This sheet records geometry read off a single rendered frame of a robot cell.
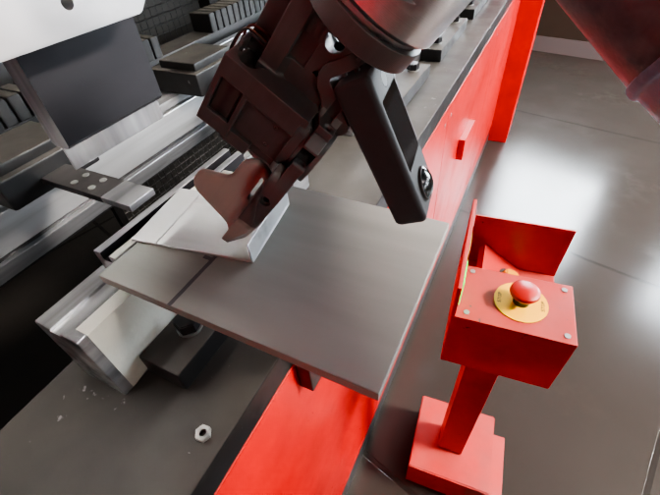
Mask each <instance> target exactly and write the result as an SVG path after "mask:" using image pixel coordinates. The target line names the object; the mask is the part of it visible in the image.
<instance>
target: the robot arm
mask: <svg viewBox="0 0 660 495"><path fill-rule="evenodd" d="M471 1H472V0H267V2H266V4H265V6H264V8H263V10H262V12H261V14H260V16H259V18H258V20H257V22H256V24H249V25H248V26H247V27H243V28H242V29H240V30H239V31H238V33H237V34H236V36H235V37H234V39H233V41H232V43H231V45H230V49H229V50H228V51H227V52H225V53H224V56H223V58H222V60H221V62H220V64H219V67H218V69H217V71H216V73H215V75H214V78H213V80H212V82H211V84H210V86H209V89H208V91H207V92H206V94H205V96H204V99H203V101H202V103H201V105H200V107H199V110H198V112H197V114H196V116H197V117H198V118H200V119H201V120H202V121H204V122H205V123H206V124H207V125H209V126H210V127H211V128H213V129H214V130H215V131H216V132H218V133H219V134H220V136H219V137H220V138H222V139H223V140H225V141H226V142H228V143H229V144H231V145H232V146H233V147H234V148H235V149H236V150H238V151H239V152H240V153H241V154H245V153H246V152H247V151H248V152H249V153H250V155H251V156H252V157H253V158H248V159H245V160H244V161H243V162H242V163H241V164H240V165H239V167H238V168H237V169H236V170H235V172H233V173H230V174H226V173H222V172H218V171H214V170H210V169H200V170H199V171H198V172H197V173H196V174H195V176H194V178H193V183H194V186H195V188H196V190H197V191H198V192H199V193H200V194H201V195H202V196H203V197H204V199H205V200H206V201H207V202H208V203H209V204H210V205H211V206H212V207H213V208H214V209H215V210H216V211H217V212H218V213H219V214H220V216H221V217H222V218H223V219H224V220H225V221H226V223H227V225H228V231H227V232H226V233H225V234H224V236H223V237H222V240H224V241H225V242H227V243H228V242H231V241H235V240H238V239H242V238H245V237H246V236H247V235H249V234H250V233H251V232H252V231H253V230H254V229H255V228H256V227H257V226H258V225H259V224H260V223H261V222H262V221H263V220H264V218H265V217H266V216H267V215H268V214H269V213H270V212H271V211H272V210H273V208H274V207H275V206H276V205H277V204H278V203H279V201H280V200H281V199H282V198H283V197H284V195H285V194H286V193H287V192H288V190H289V189H290V188H291V187H292V185H293V184H294V183H295V182H296V180H299V181H300V182H301V181H302V180H303V179H304V178H305V177H306V176H307V175H308V174H309V173H310V171H311V170H312V169H313V168H314V167H315V165H316V164H317V163H318V162H319V161H320V159H321V158H322V157H323V156H324V155H325V153H326V152H327V151H328V149H329V148H330V147H331V145H332V144H333V143H334V142H335V140H336V138H337V136H342V135H345V134H346V133H347V131H348V130H349V128H350V127H351V129H352V131H353V133H354V135H355V137H356V139H357V142H358V145H359V147H360V149H361V151H362V153H363V155H364V157H365V159H366V161H367V164H368V166H369V168H370V170H371V172H372V174H373V176H374V178H375V181H376V183H377V185H378V187H379V189H380V190H381V192H382V194H383V196H384V199H385V201H386V203H387V205H388V207H389V209H390V211H391V213H392V216H393V218H394V220H395V222H396V223H397V224H400V225H404V224H410V223H417V222H422V221H424V220H425V219H426V217H427V213H428V208H429V203H430V199H431V197H432V192H433V186H434V183H433V178H432V175H431V173H430V172H429V169H428V167H427V164H426V161H425V158H424V156H423V153H422V150H421V147H420V145H419V142H418V139H417V137H416V134H415V131H414V128H413V124H412V121H411V118H410V116H409V113H408V110H407V108H406V105H405V102H404V99H403V97H402V95H401V92H400V89H399V87H398V84H397V81H396V79H395V76H394V74H399V73H402V72H403V71H404V70H405V69H406V68H407V67H408V65H409V64H410V63H411V62H412V61H413V60H414V59H415V58H416V56H417V55H418V54H419V53H420V51H421V49H426V48H429V47H430V46H431V45H432V44H433V43H434V41H435V40H436V39H437V38H438V37H439V36H440V35H441V34H442V33H443V32H444V30H445V29H446V28H447V27H448V26H449V25H450V24H451V23H452V22H453V21H454V19H455V18H456V17H457V16H458V15H459V14H460V13H461V12H462V11H463V10H464V8H465V7H466V6H467V5H468V4H469V3H470V2H471ZM556 1H557V3H558V4H559V5H560V6H561V8H562V9H563V10H564V11H565V13H566V14H567V15H568V16H569V17H570V19H571V20H572V21H573V22H574V24H575V25H576V26H577V28H578V29H579V30H580V31H581V32H582V34H583V35H584V36H585V37H586V39H587V40H588V41H589V42H590V44H591V45H592V46H593V47H594V48H595V50H596V51H597V52H598V53H599V55H600V56H601V57H602V58H603V60H604V61H605V62H606V63H607V64H608V66H609V67H610V68H611V69H612V71H613V72H614V73H615V74H616V76H617V77H618V78H619V79H620V80H621V82H622V83H623V84H624V85H625V87H626V88H627V89H626V96H627V97H628V98H629V100H631V101H637V102H639V103H640V104H641V105H642V106H643V107H644V108H645V109H646V110H647V111H648V113H649V114H650V115H651V116H652V117H653V118H654V119H655V120H656V121H657V122H658V123H659V124H660V0H556ZM251 27H254V29H252V28H251ZM248 30H249V33H247V31H248ZM246 33H247V34H246ZM241 34H243V35H242V37H241V39H240V41H239V43H238V44H237V45H235V44H236V42H237V40H238V38H239V36H240V35H241ZM234 45H235V46H234ZM244 49H245V50H244ZM243 50H244V51H243ZM261 178H262V179H263V183H262V184H261V186H260V187H259V188H258V190H257V191H256V192H255V194H250V192H251V191H252V190H253V188H254V187H255V186H256V184H257V183H258V182H259V180H260V179H261Z"/></svg>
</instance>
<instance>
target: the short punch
mask: <svg viewBox="0 0 660 495"><path fill-rule="evenodd" d="M2 63H3V65H4V67H5V68H6V70H7V71H8V73H9V74H10V76H11V78H12V79H13V81H14V82H15V84H16V86H17V87H18V89H19V90H20V92H21V94H22V95H23V97H24V98H25V100H26V102H27V104H28V105H29V107H30V109H31V110H32V112H33V113H34V115H35V116H36V118H37V120H38V121H39V123H40V124H41V126H42V128H43V129H44V131H46V133H47V135H48V136H49V138H50V139H51V141H52V142H53V143H54V144H55V145H56V146H58V147H62V149H63V150H64V152H65V154H66V155H67V157H68V158H69V160H70V162H71V163H72V165H73V166H74V168H75V169H76V170H78V169H79V168H81V167H82V166H83V165H85V164H87V163H88V162H90V161H92V160H93V159H95V158H97V157H98V156H100V155H102V154H103V153H105V152H107V151H108V150H110V149H111V148H113V147H115V146H116V145H118V144H120V143H121V142H123V141H125V140H126V139H128V138H130V137H132V136H134V135H135V134H137V133H139V132H140V131H142V130H144V129H145V128H147V127H148V126H150V125H152V124H153V123H155V122H157V121H158V120H160V119H162V118H163V117H164V116H163V113H162V111H161V108H160V106H159V103H158V101H157V99H159V98H161V96H162V93H161V91H160V88H159V85H158V83H157V80H156V77H155V76H154V73H153V70H152V68H151V65H150V62H149V60H148V57H147V54H146V52H145V49H144V46H143V44H142V41H141V38H140V36H139V33H138V29H137V26H136V24H135V21H134V18H133V17H129V18H127V19H124V20H121V21H119V22H116V23H113V24H111V25H108V26H105V27H100V28H97V29H94V30H92V31H89V32H86V33H83V34H80V35H77V36H75V37H72V38H69V39H66V40H63V41H60V42H57V43H55V44H52V45H49V46H46V47H43V48H40V49H38V50H35V51H32V52H29V53H27V54H24V55H21V56H19V57H16V58H13V59H10V60H7V61H4V62H2Z"/></svg>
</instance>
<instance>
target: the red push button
mask: <svg viewBox="0 0 660 495"><path fill-rule="evenodd" d="M510 293H511V295H512V297H513V303H514V304H515V305H516V306H518V307H528V306H529V305H530V304H533V303H537V302H538V301H539V300H540V297H541V293H540V290H539V288H538V287H537V286H536V285H534V284H533V283H531V282H528V281H525V280H519V281H516V282H514V283H513V284H512V285H511V287H510Z"/></svg>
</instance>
